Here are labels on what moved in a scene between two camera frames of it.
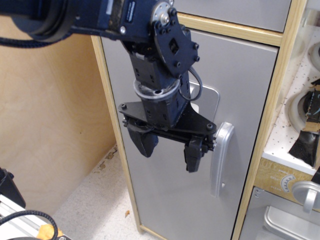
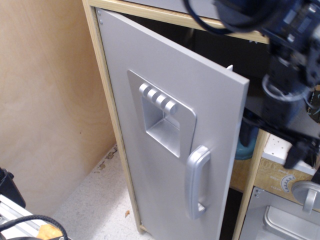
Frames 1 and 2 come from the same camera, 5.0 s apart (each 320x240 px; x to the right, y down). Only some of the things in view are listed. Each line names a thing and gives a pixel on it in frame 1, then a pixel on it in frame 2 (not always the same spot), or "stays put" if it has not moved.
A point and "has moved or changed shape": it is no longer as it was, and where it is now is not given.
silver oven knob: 307,193 stays put
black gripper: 166,110 → 288,117
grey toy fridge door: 173,203 has moved or changed shape
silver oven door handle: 291,224 stays put
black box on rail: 9,189 stays put
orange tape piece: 46,231 stays put
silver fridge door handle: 219,157 → 197,155
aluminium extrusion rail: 23,226 stays put
